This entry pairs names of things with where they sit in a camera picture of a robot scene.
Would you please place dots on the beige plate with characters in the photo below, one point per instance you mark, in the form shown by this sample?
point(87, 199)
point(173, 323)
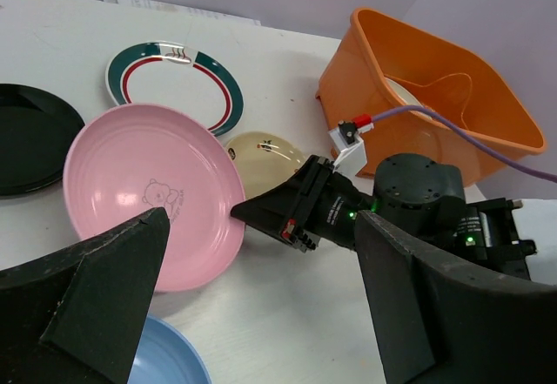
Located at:
point(263, 161)

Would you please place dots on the blue plastic plate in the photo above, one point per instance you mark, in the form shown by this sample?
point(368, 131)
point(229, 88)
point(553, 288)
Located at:
point(164, 355)

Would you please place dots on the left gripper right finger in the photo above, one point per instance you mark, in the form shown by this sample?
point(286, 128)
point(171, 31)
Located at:
point(438, 318)

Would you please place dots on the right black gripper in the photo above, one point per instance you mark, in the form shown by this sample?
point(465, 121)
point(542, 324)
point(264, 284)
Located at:
point(315, 203)

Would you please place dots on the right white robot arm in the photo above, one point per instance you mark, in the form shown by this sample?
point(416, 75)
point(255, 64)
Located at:
point(421, 197)

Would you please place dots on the black plate with gold mark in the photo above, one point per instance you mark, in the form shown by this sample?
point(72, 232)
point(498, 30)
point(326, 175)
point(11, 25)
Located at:
point(37, 130)

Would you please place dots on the cream white plate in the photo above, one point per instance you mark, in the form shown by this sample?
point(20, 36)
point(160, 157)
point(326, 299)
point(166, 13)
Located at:
point(403, 94)

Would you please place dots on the green red rimmed white plate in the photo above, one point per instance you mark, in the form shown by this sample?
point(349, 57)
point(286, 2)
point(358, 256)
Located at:
point(179, 77)

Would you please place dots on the orange plastic bin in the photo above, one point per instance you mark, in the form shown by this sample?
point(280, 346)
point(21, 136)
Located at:
point(444, 77)

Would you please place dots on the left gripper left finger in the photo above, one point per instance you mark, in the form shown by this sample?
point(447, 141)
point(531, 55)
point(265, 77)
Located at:
point(76, 315)

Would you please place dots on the pink plastic plate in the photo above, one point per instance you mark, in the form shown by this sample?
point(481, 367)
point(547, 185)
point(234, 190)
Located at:
point(140, 156)

